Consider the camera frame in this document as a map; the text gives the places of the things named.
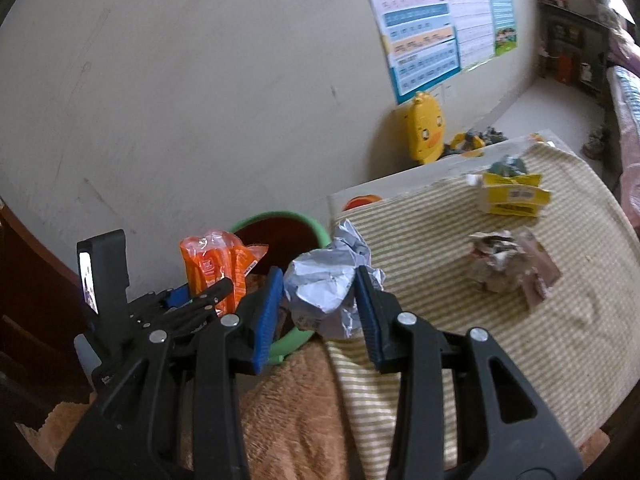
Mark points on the bed with plaid blanket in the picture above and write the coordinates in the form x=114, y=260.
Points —
x=627, y=125

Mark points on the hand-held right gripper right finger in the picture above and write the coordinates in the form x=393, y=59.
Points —
x=370, y=320

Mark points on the white low table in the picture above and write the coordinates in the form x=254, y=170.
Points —
x=400, y=185

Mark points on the pink pillow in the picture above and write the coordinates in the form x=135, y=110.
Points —
x=625, y=42

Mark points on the grey white wrapper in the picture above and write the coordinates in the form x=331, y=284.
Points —
x=320, y=285

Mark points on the white chart poster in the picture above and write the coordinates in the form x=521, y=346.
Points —
x=470, y=20

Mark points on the orange snack packet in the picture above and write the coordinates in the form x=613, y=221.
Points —
x=210, y=260

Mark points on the dark wooden furniture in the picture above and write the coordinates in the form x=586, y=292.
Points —
x=35, y=310

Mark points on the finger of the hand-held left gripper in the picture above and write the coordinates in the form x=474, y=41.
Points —
x=177, y=297
x=210, y=292

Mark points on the green bin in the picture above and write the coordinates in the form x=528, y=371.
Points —
x=295, y=240

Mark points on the crumpled brown printed paper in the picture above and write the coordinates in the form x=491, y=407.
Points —
x=500, y=265

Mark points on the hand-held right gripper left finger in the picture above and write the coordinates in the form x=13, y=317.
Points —
x=265, y=320

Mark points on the beige striped mat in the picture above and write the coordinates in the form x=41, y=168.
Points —
x=550, y=360

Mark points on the crumpled dark green wrapper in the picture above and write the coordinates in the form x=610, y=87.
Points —
x=507, y=166

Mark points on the orange plush blanket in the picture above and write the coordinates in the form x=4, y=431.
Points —
x=300, y=410

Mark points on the dark shoes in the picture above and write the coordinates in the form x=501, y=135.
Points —
x=595, y=145

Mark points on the yellow duck toy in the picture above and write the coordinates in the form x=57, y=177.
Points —
x=425, y=130

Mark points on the large blue chart poster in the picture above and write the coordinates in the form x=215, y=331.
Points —
x=415, y=25

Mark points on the small white cup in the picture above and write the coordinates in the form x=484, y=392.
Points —
x=586, y=71

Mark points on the yellow black toy vehicle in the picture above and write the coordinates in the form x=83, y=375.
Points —
x=475, y=142

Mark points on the dark shelf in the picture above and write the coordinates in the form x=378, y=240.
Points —
x=595, y=35

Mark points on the yellow carton box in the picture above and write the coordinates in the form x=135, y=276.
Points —
x=515, y=200

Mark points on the narrow blue green poster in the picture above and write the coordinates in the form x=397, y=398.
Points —
x=500, y=5

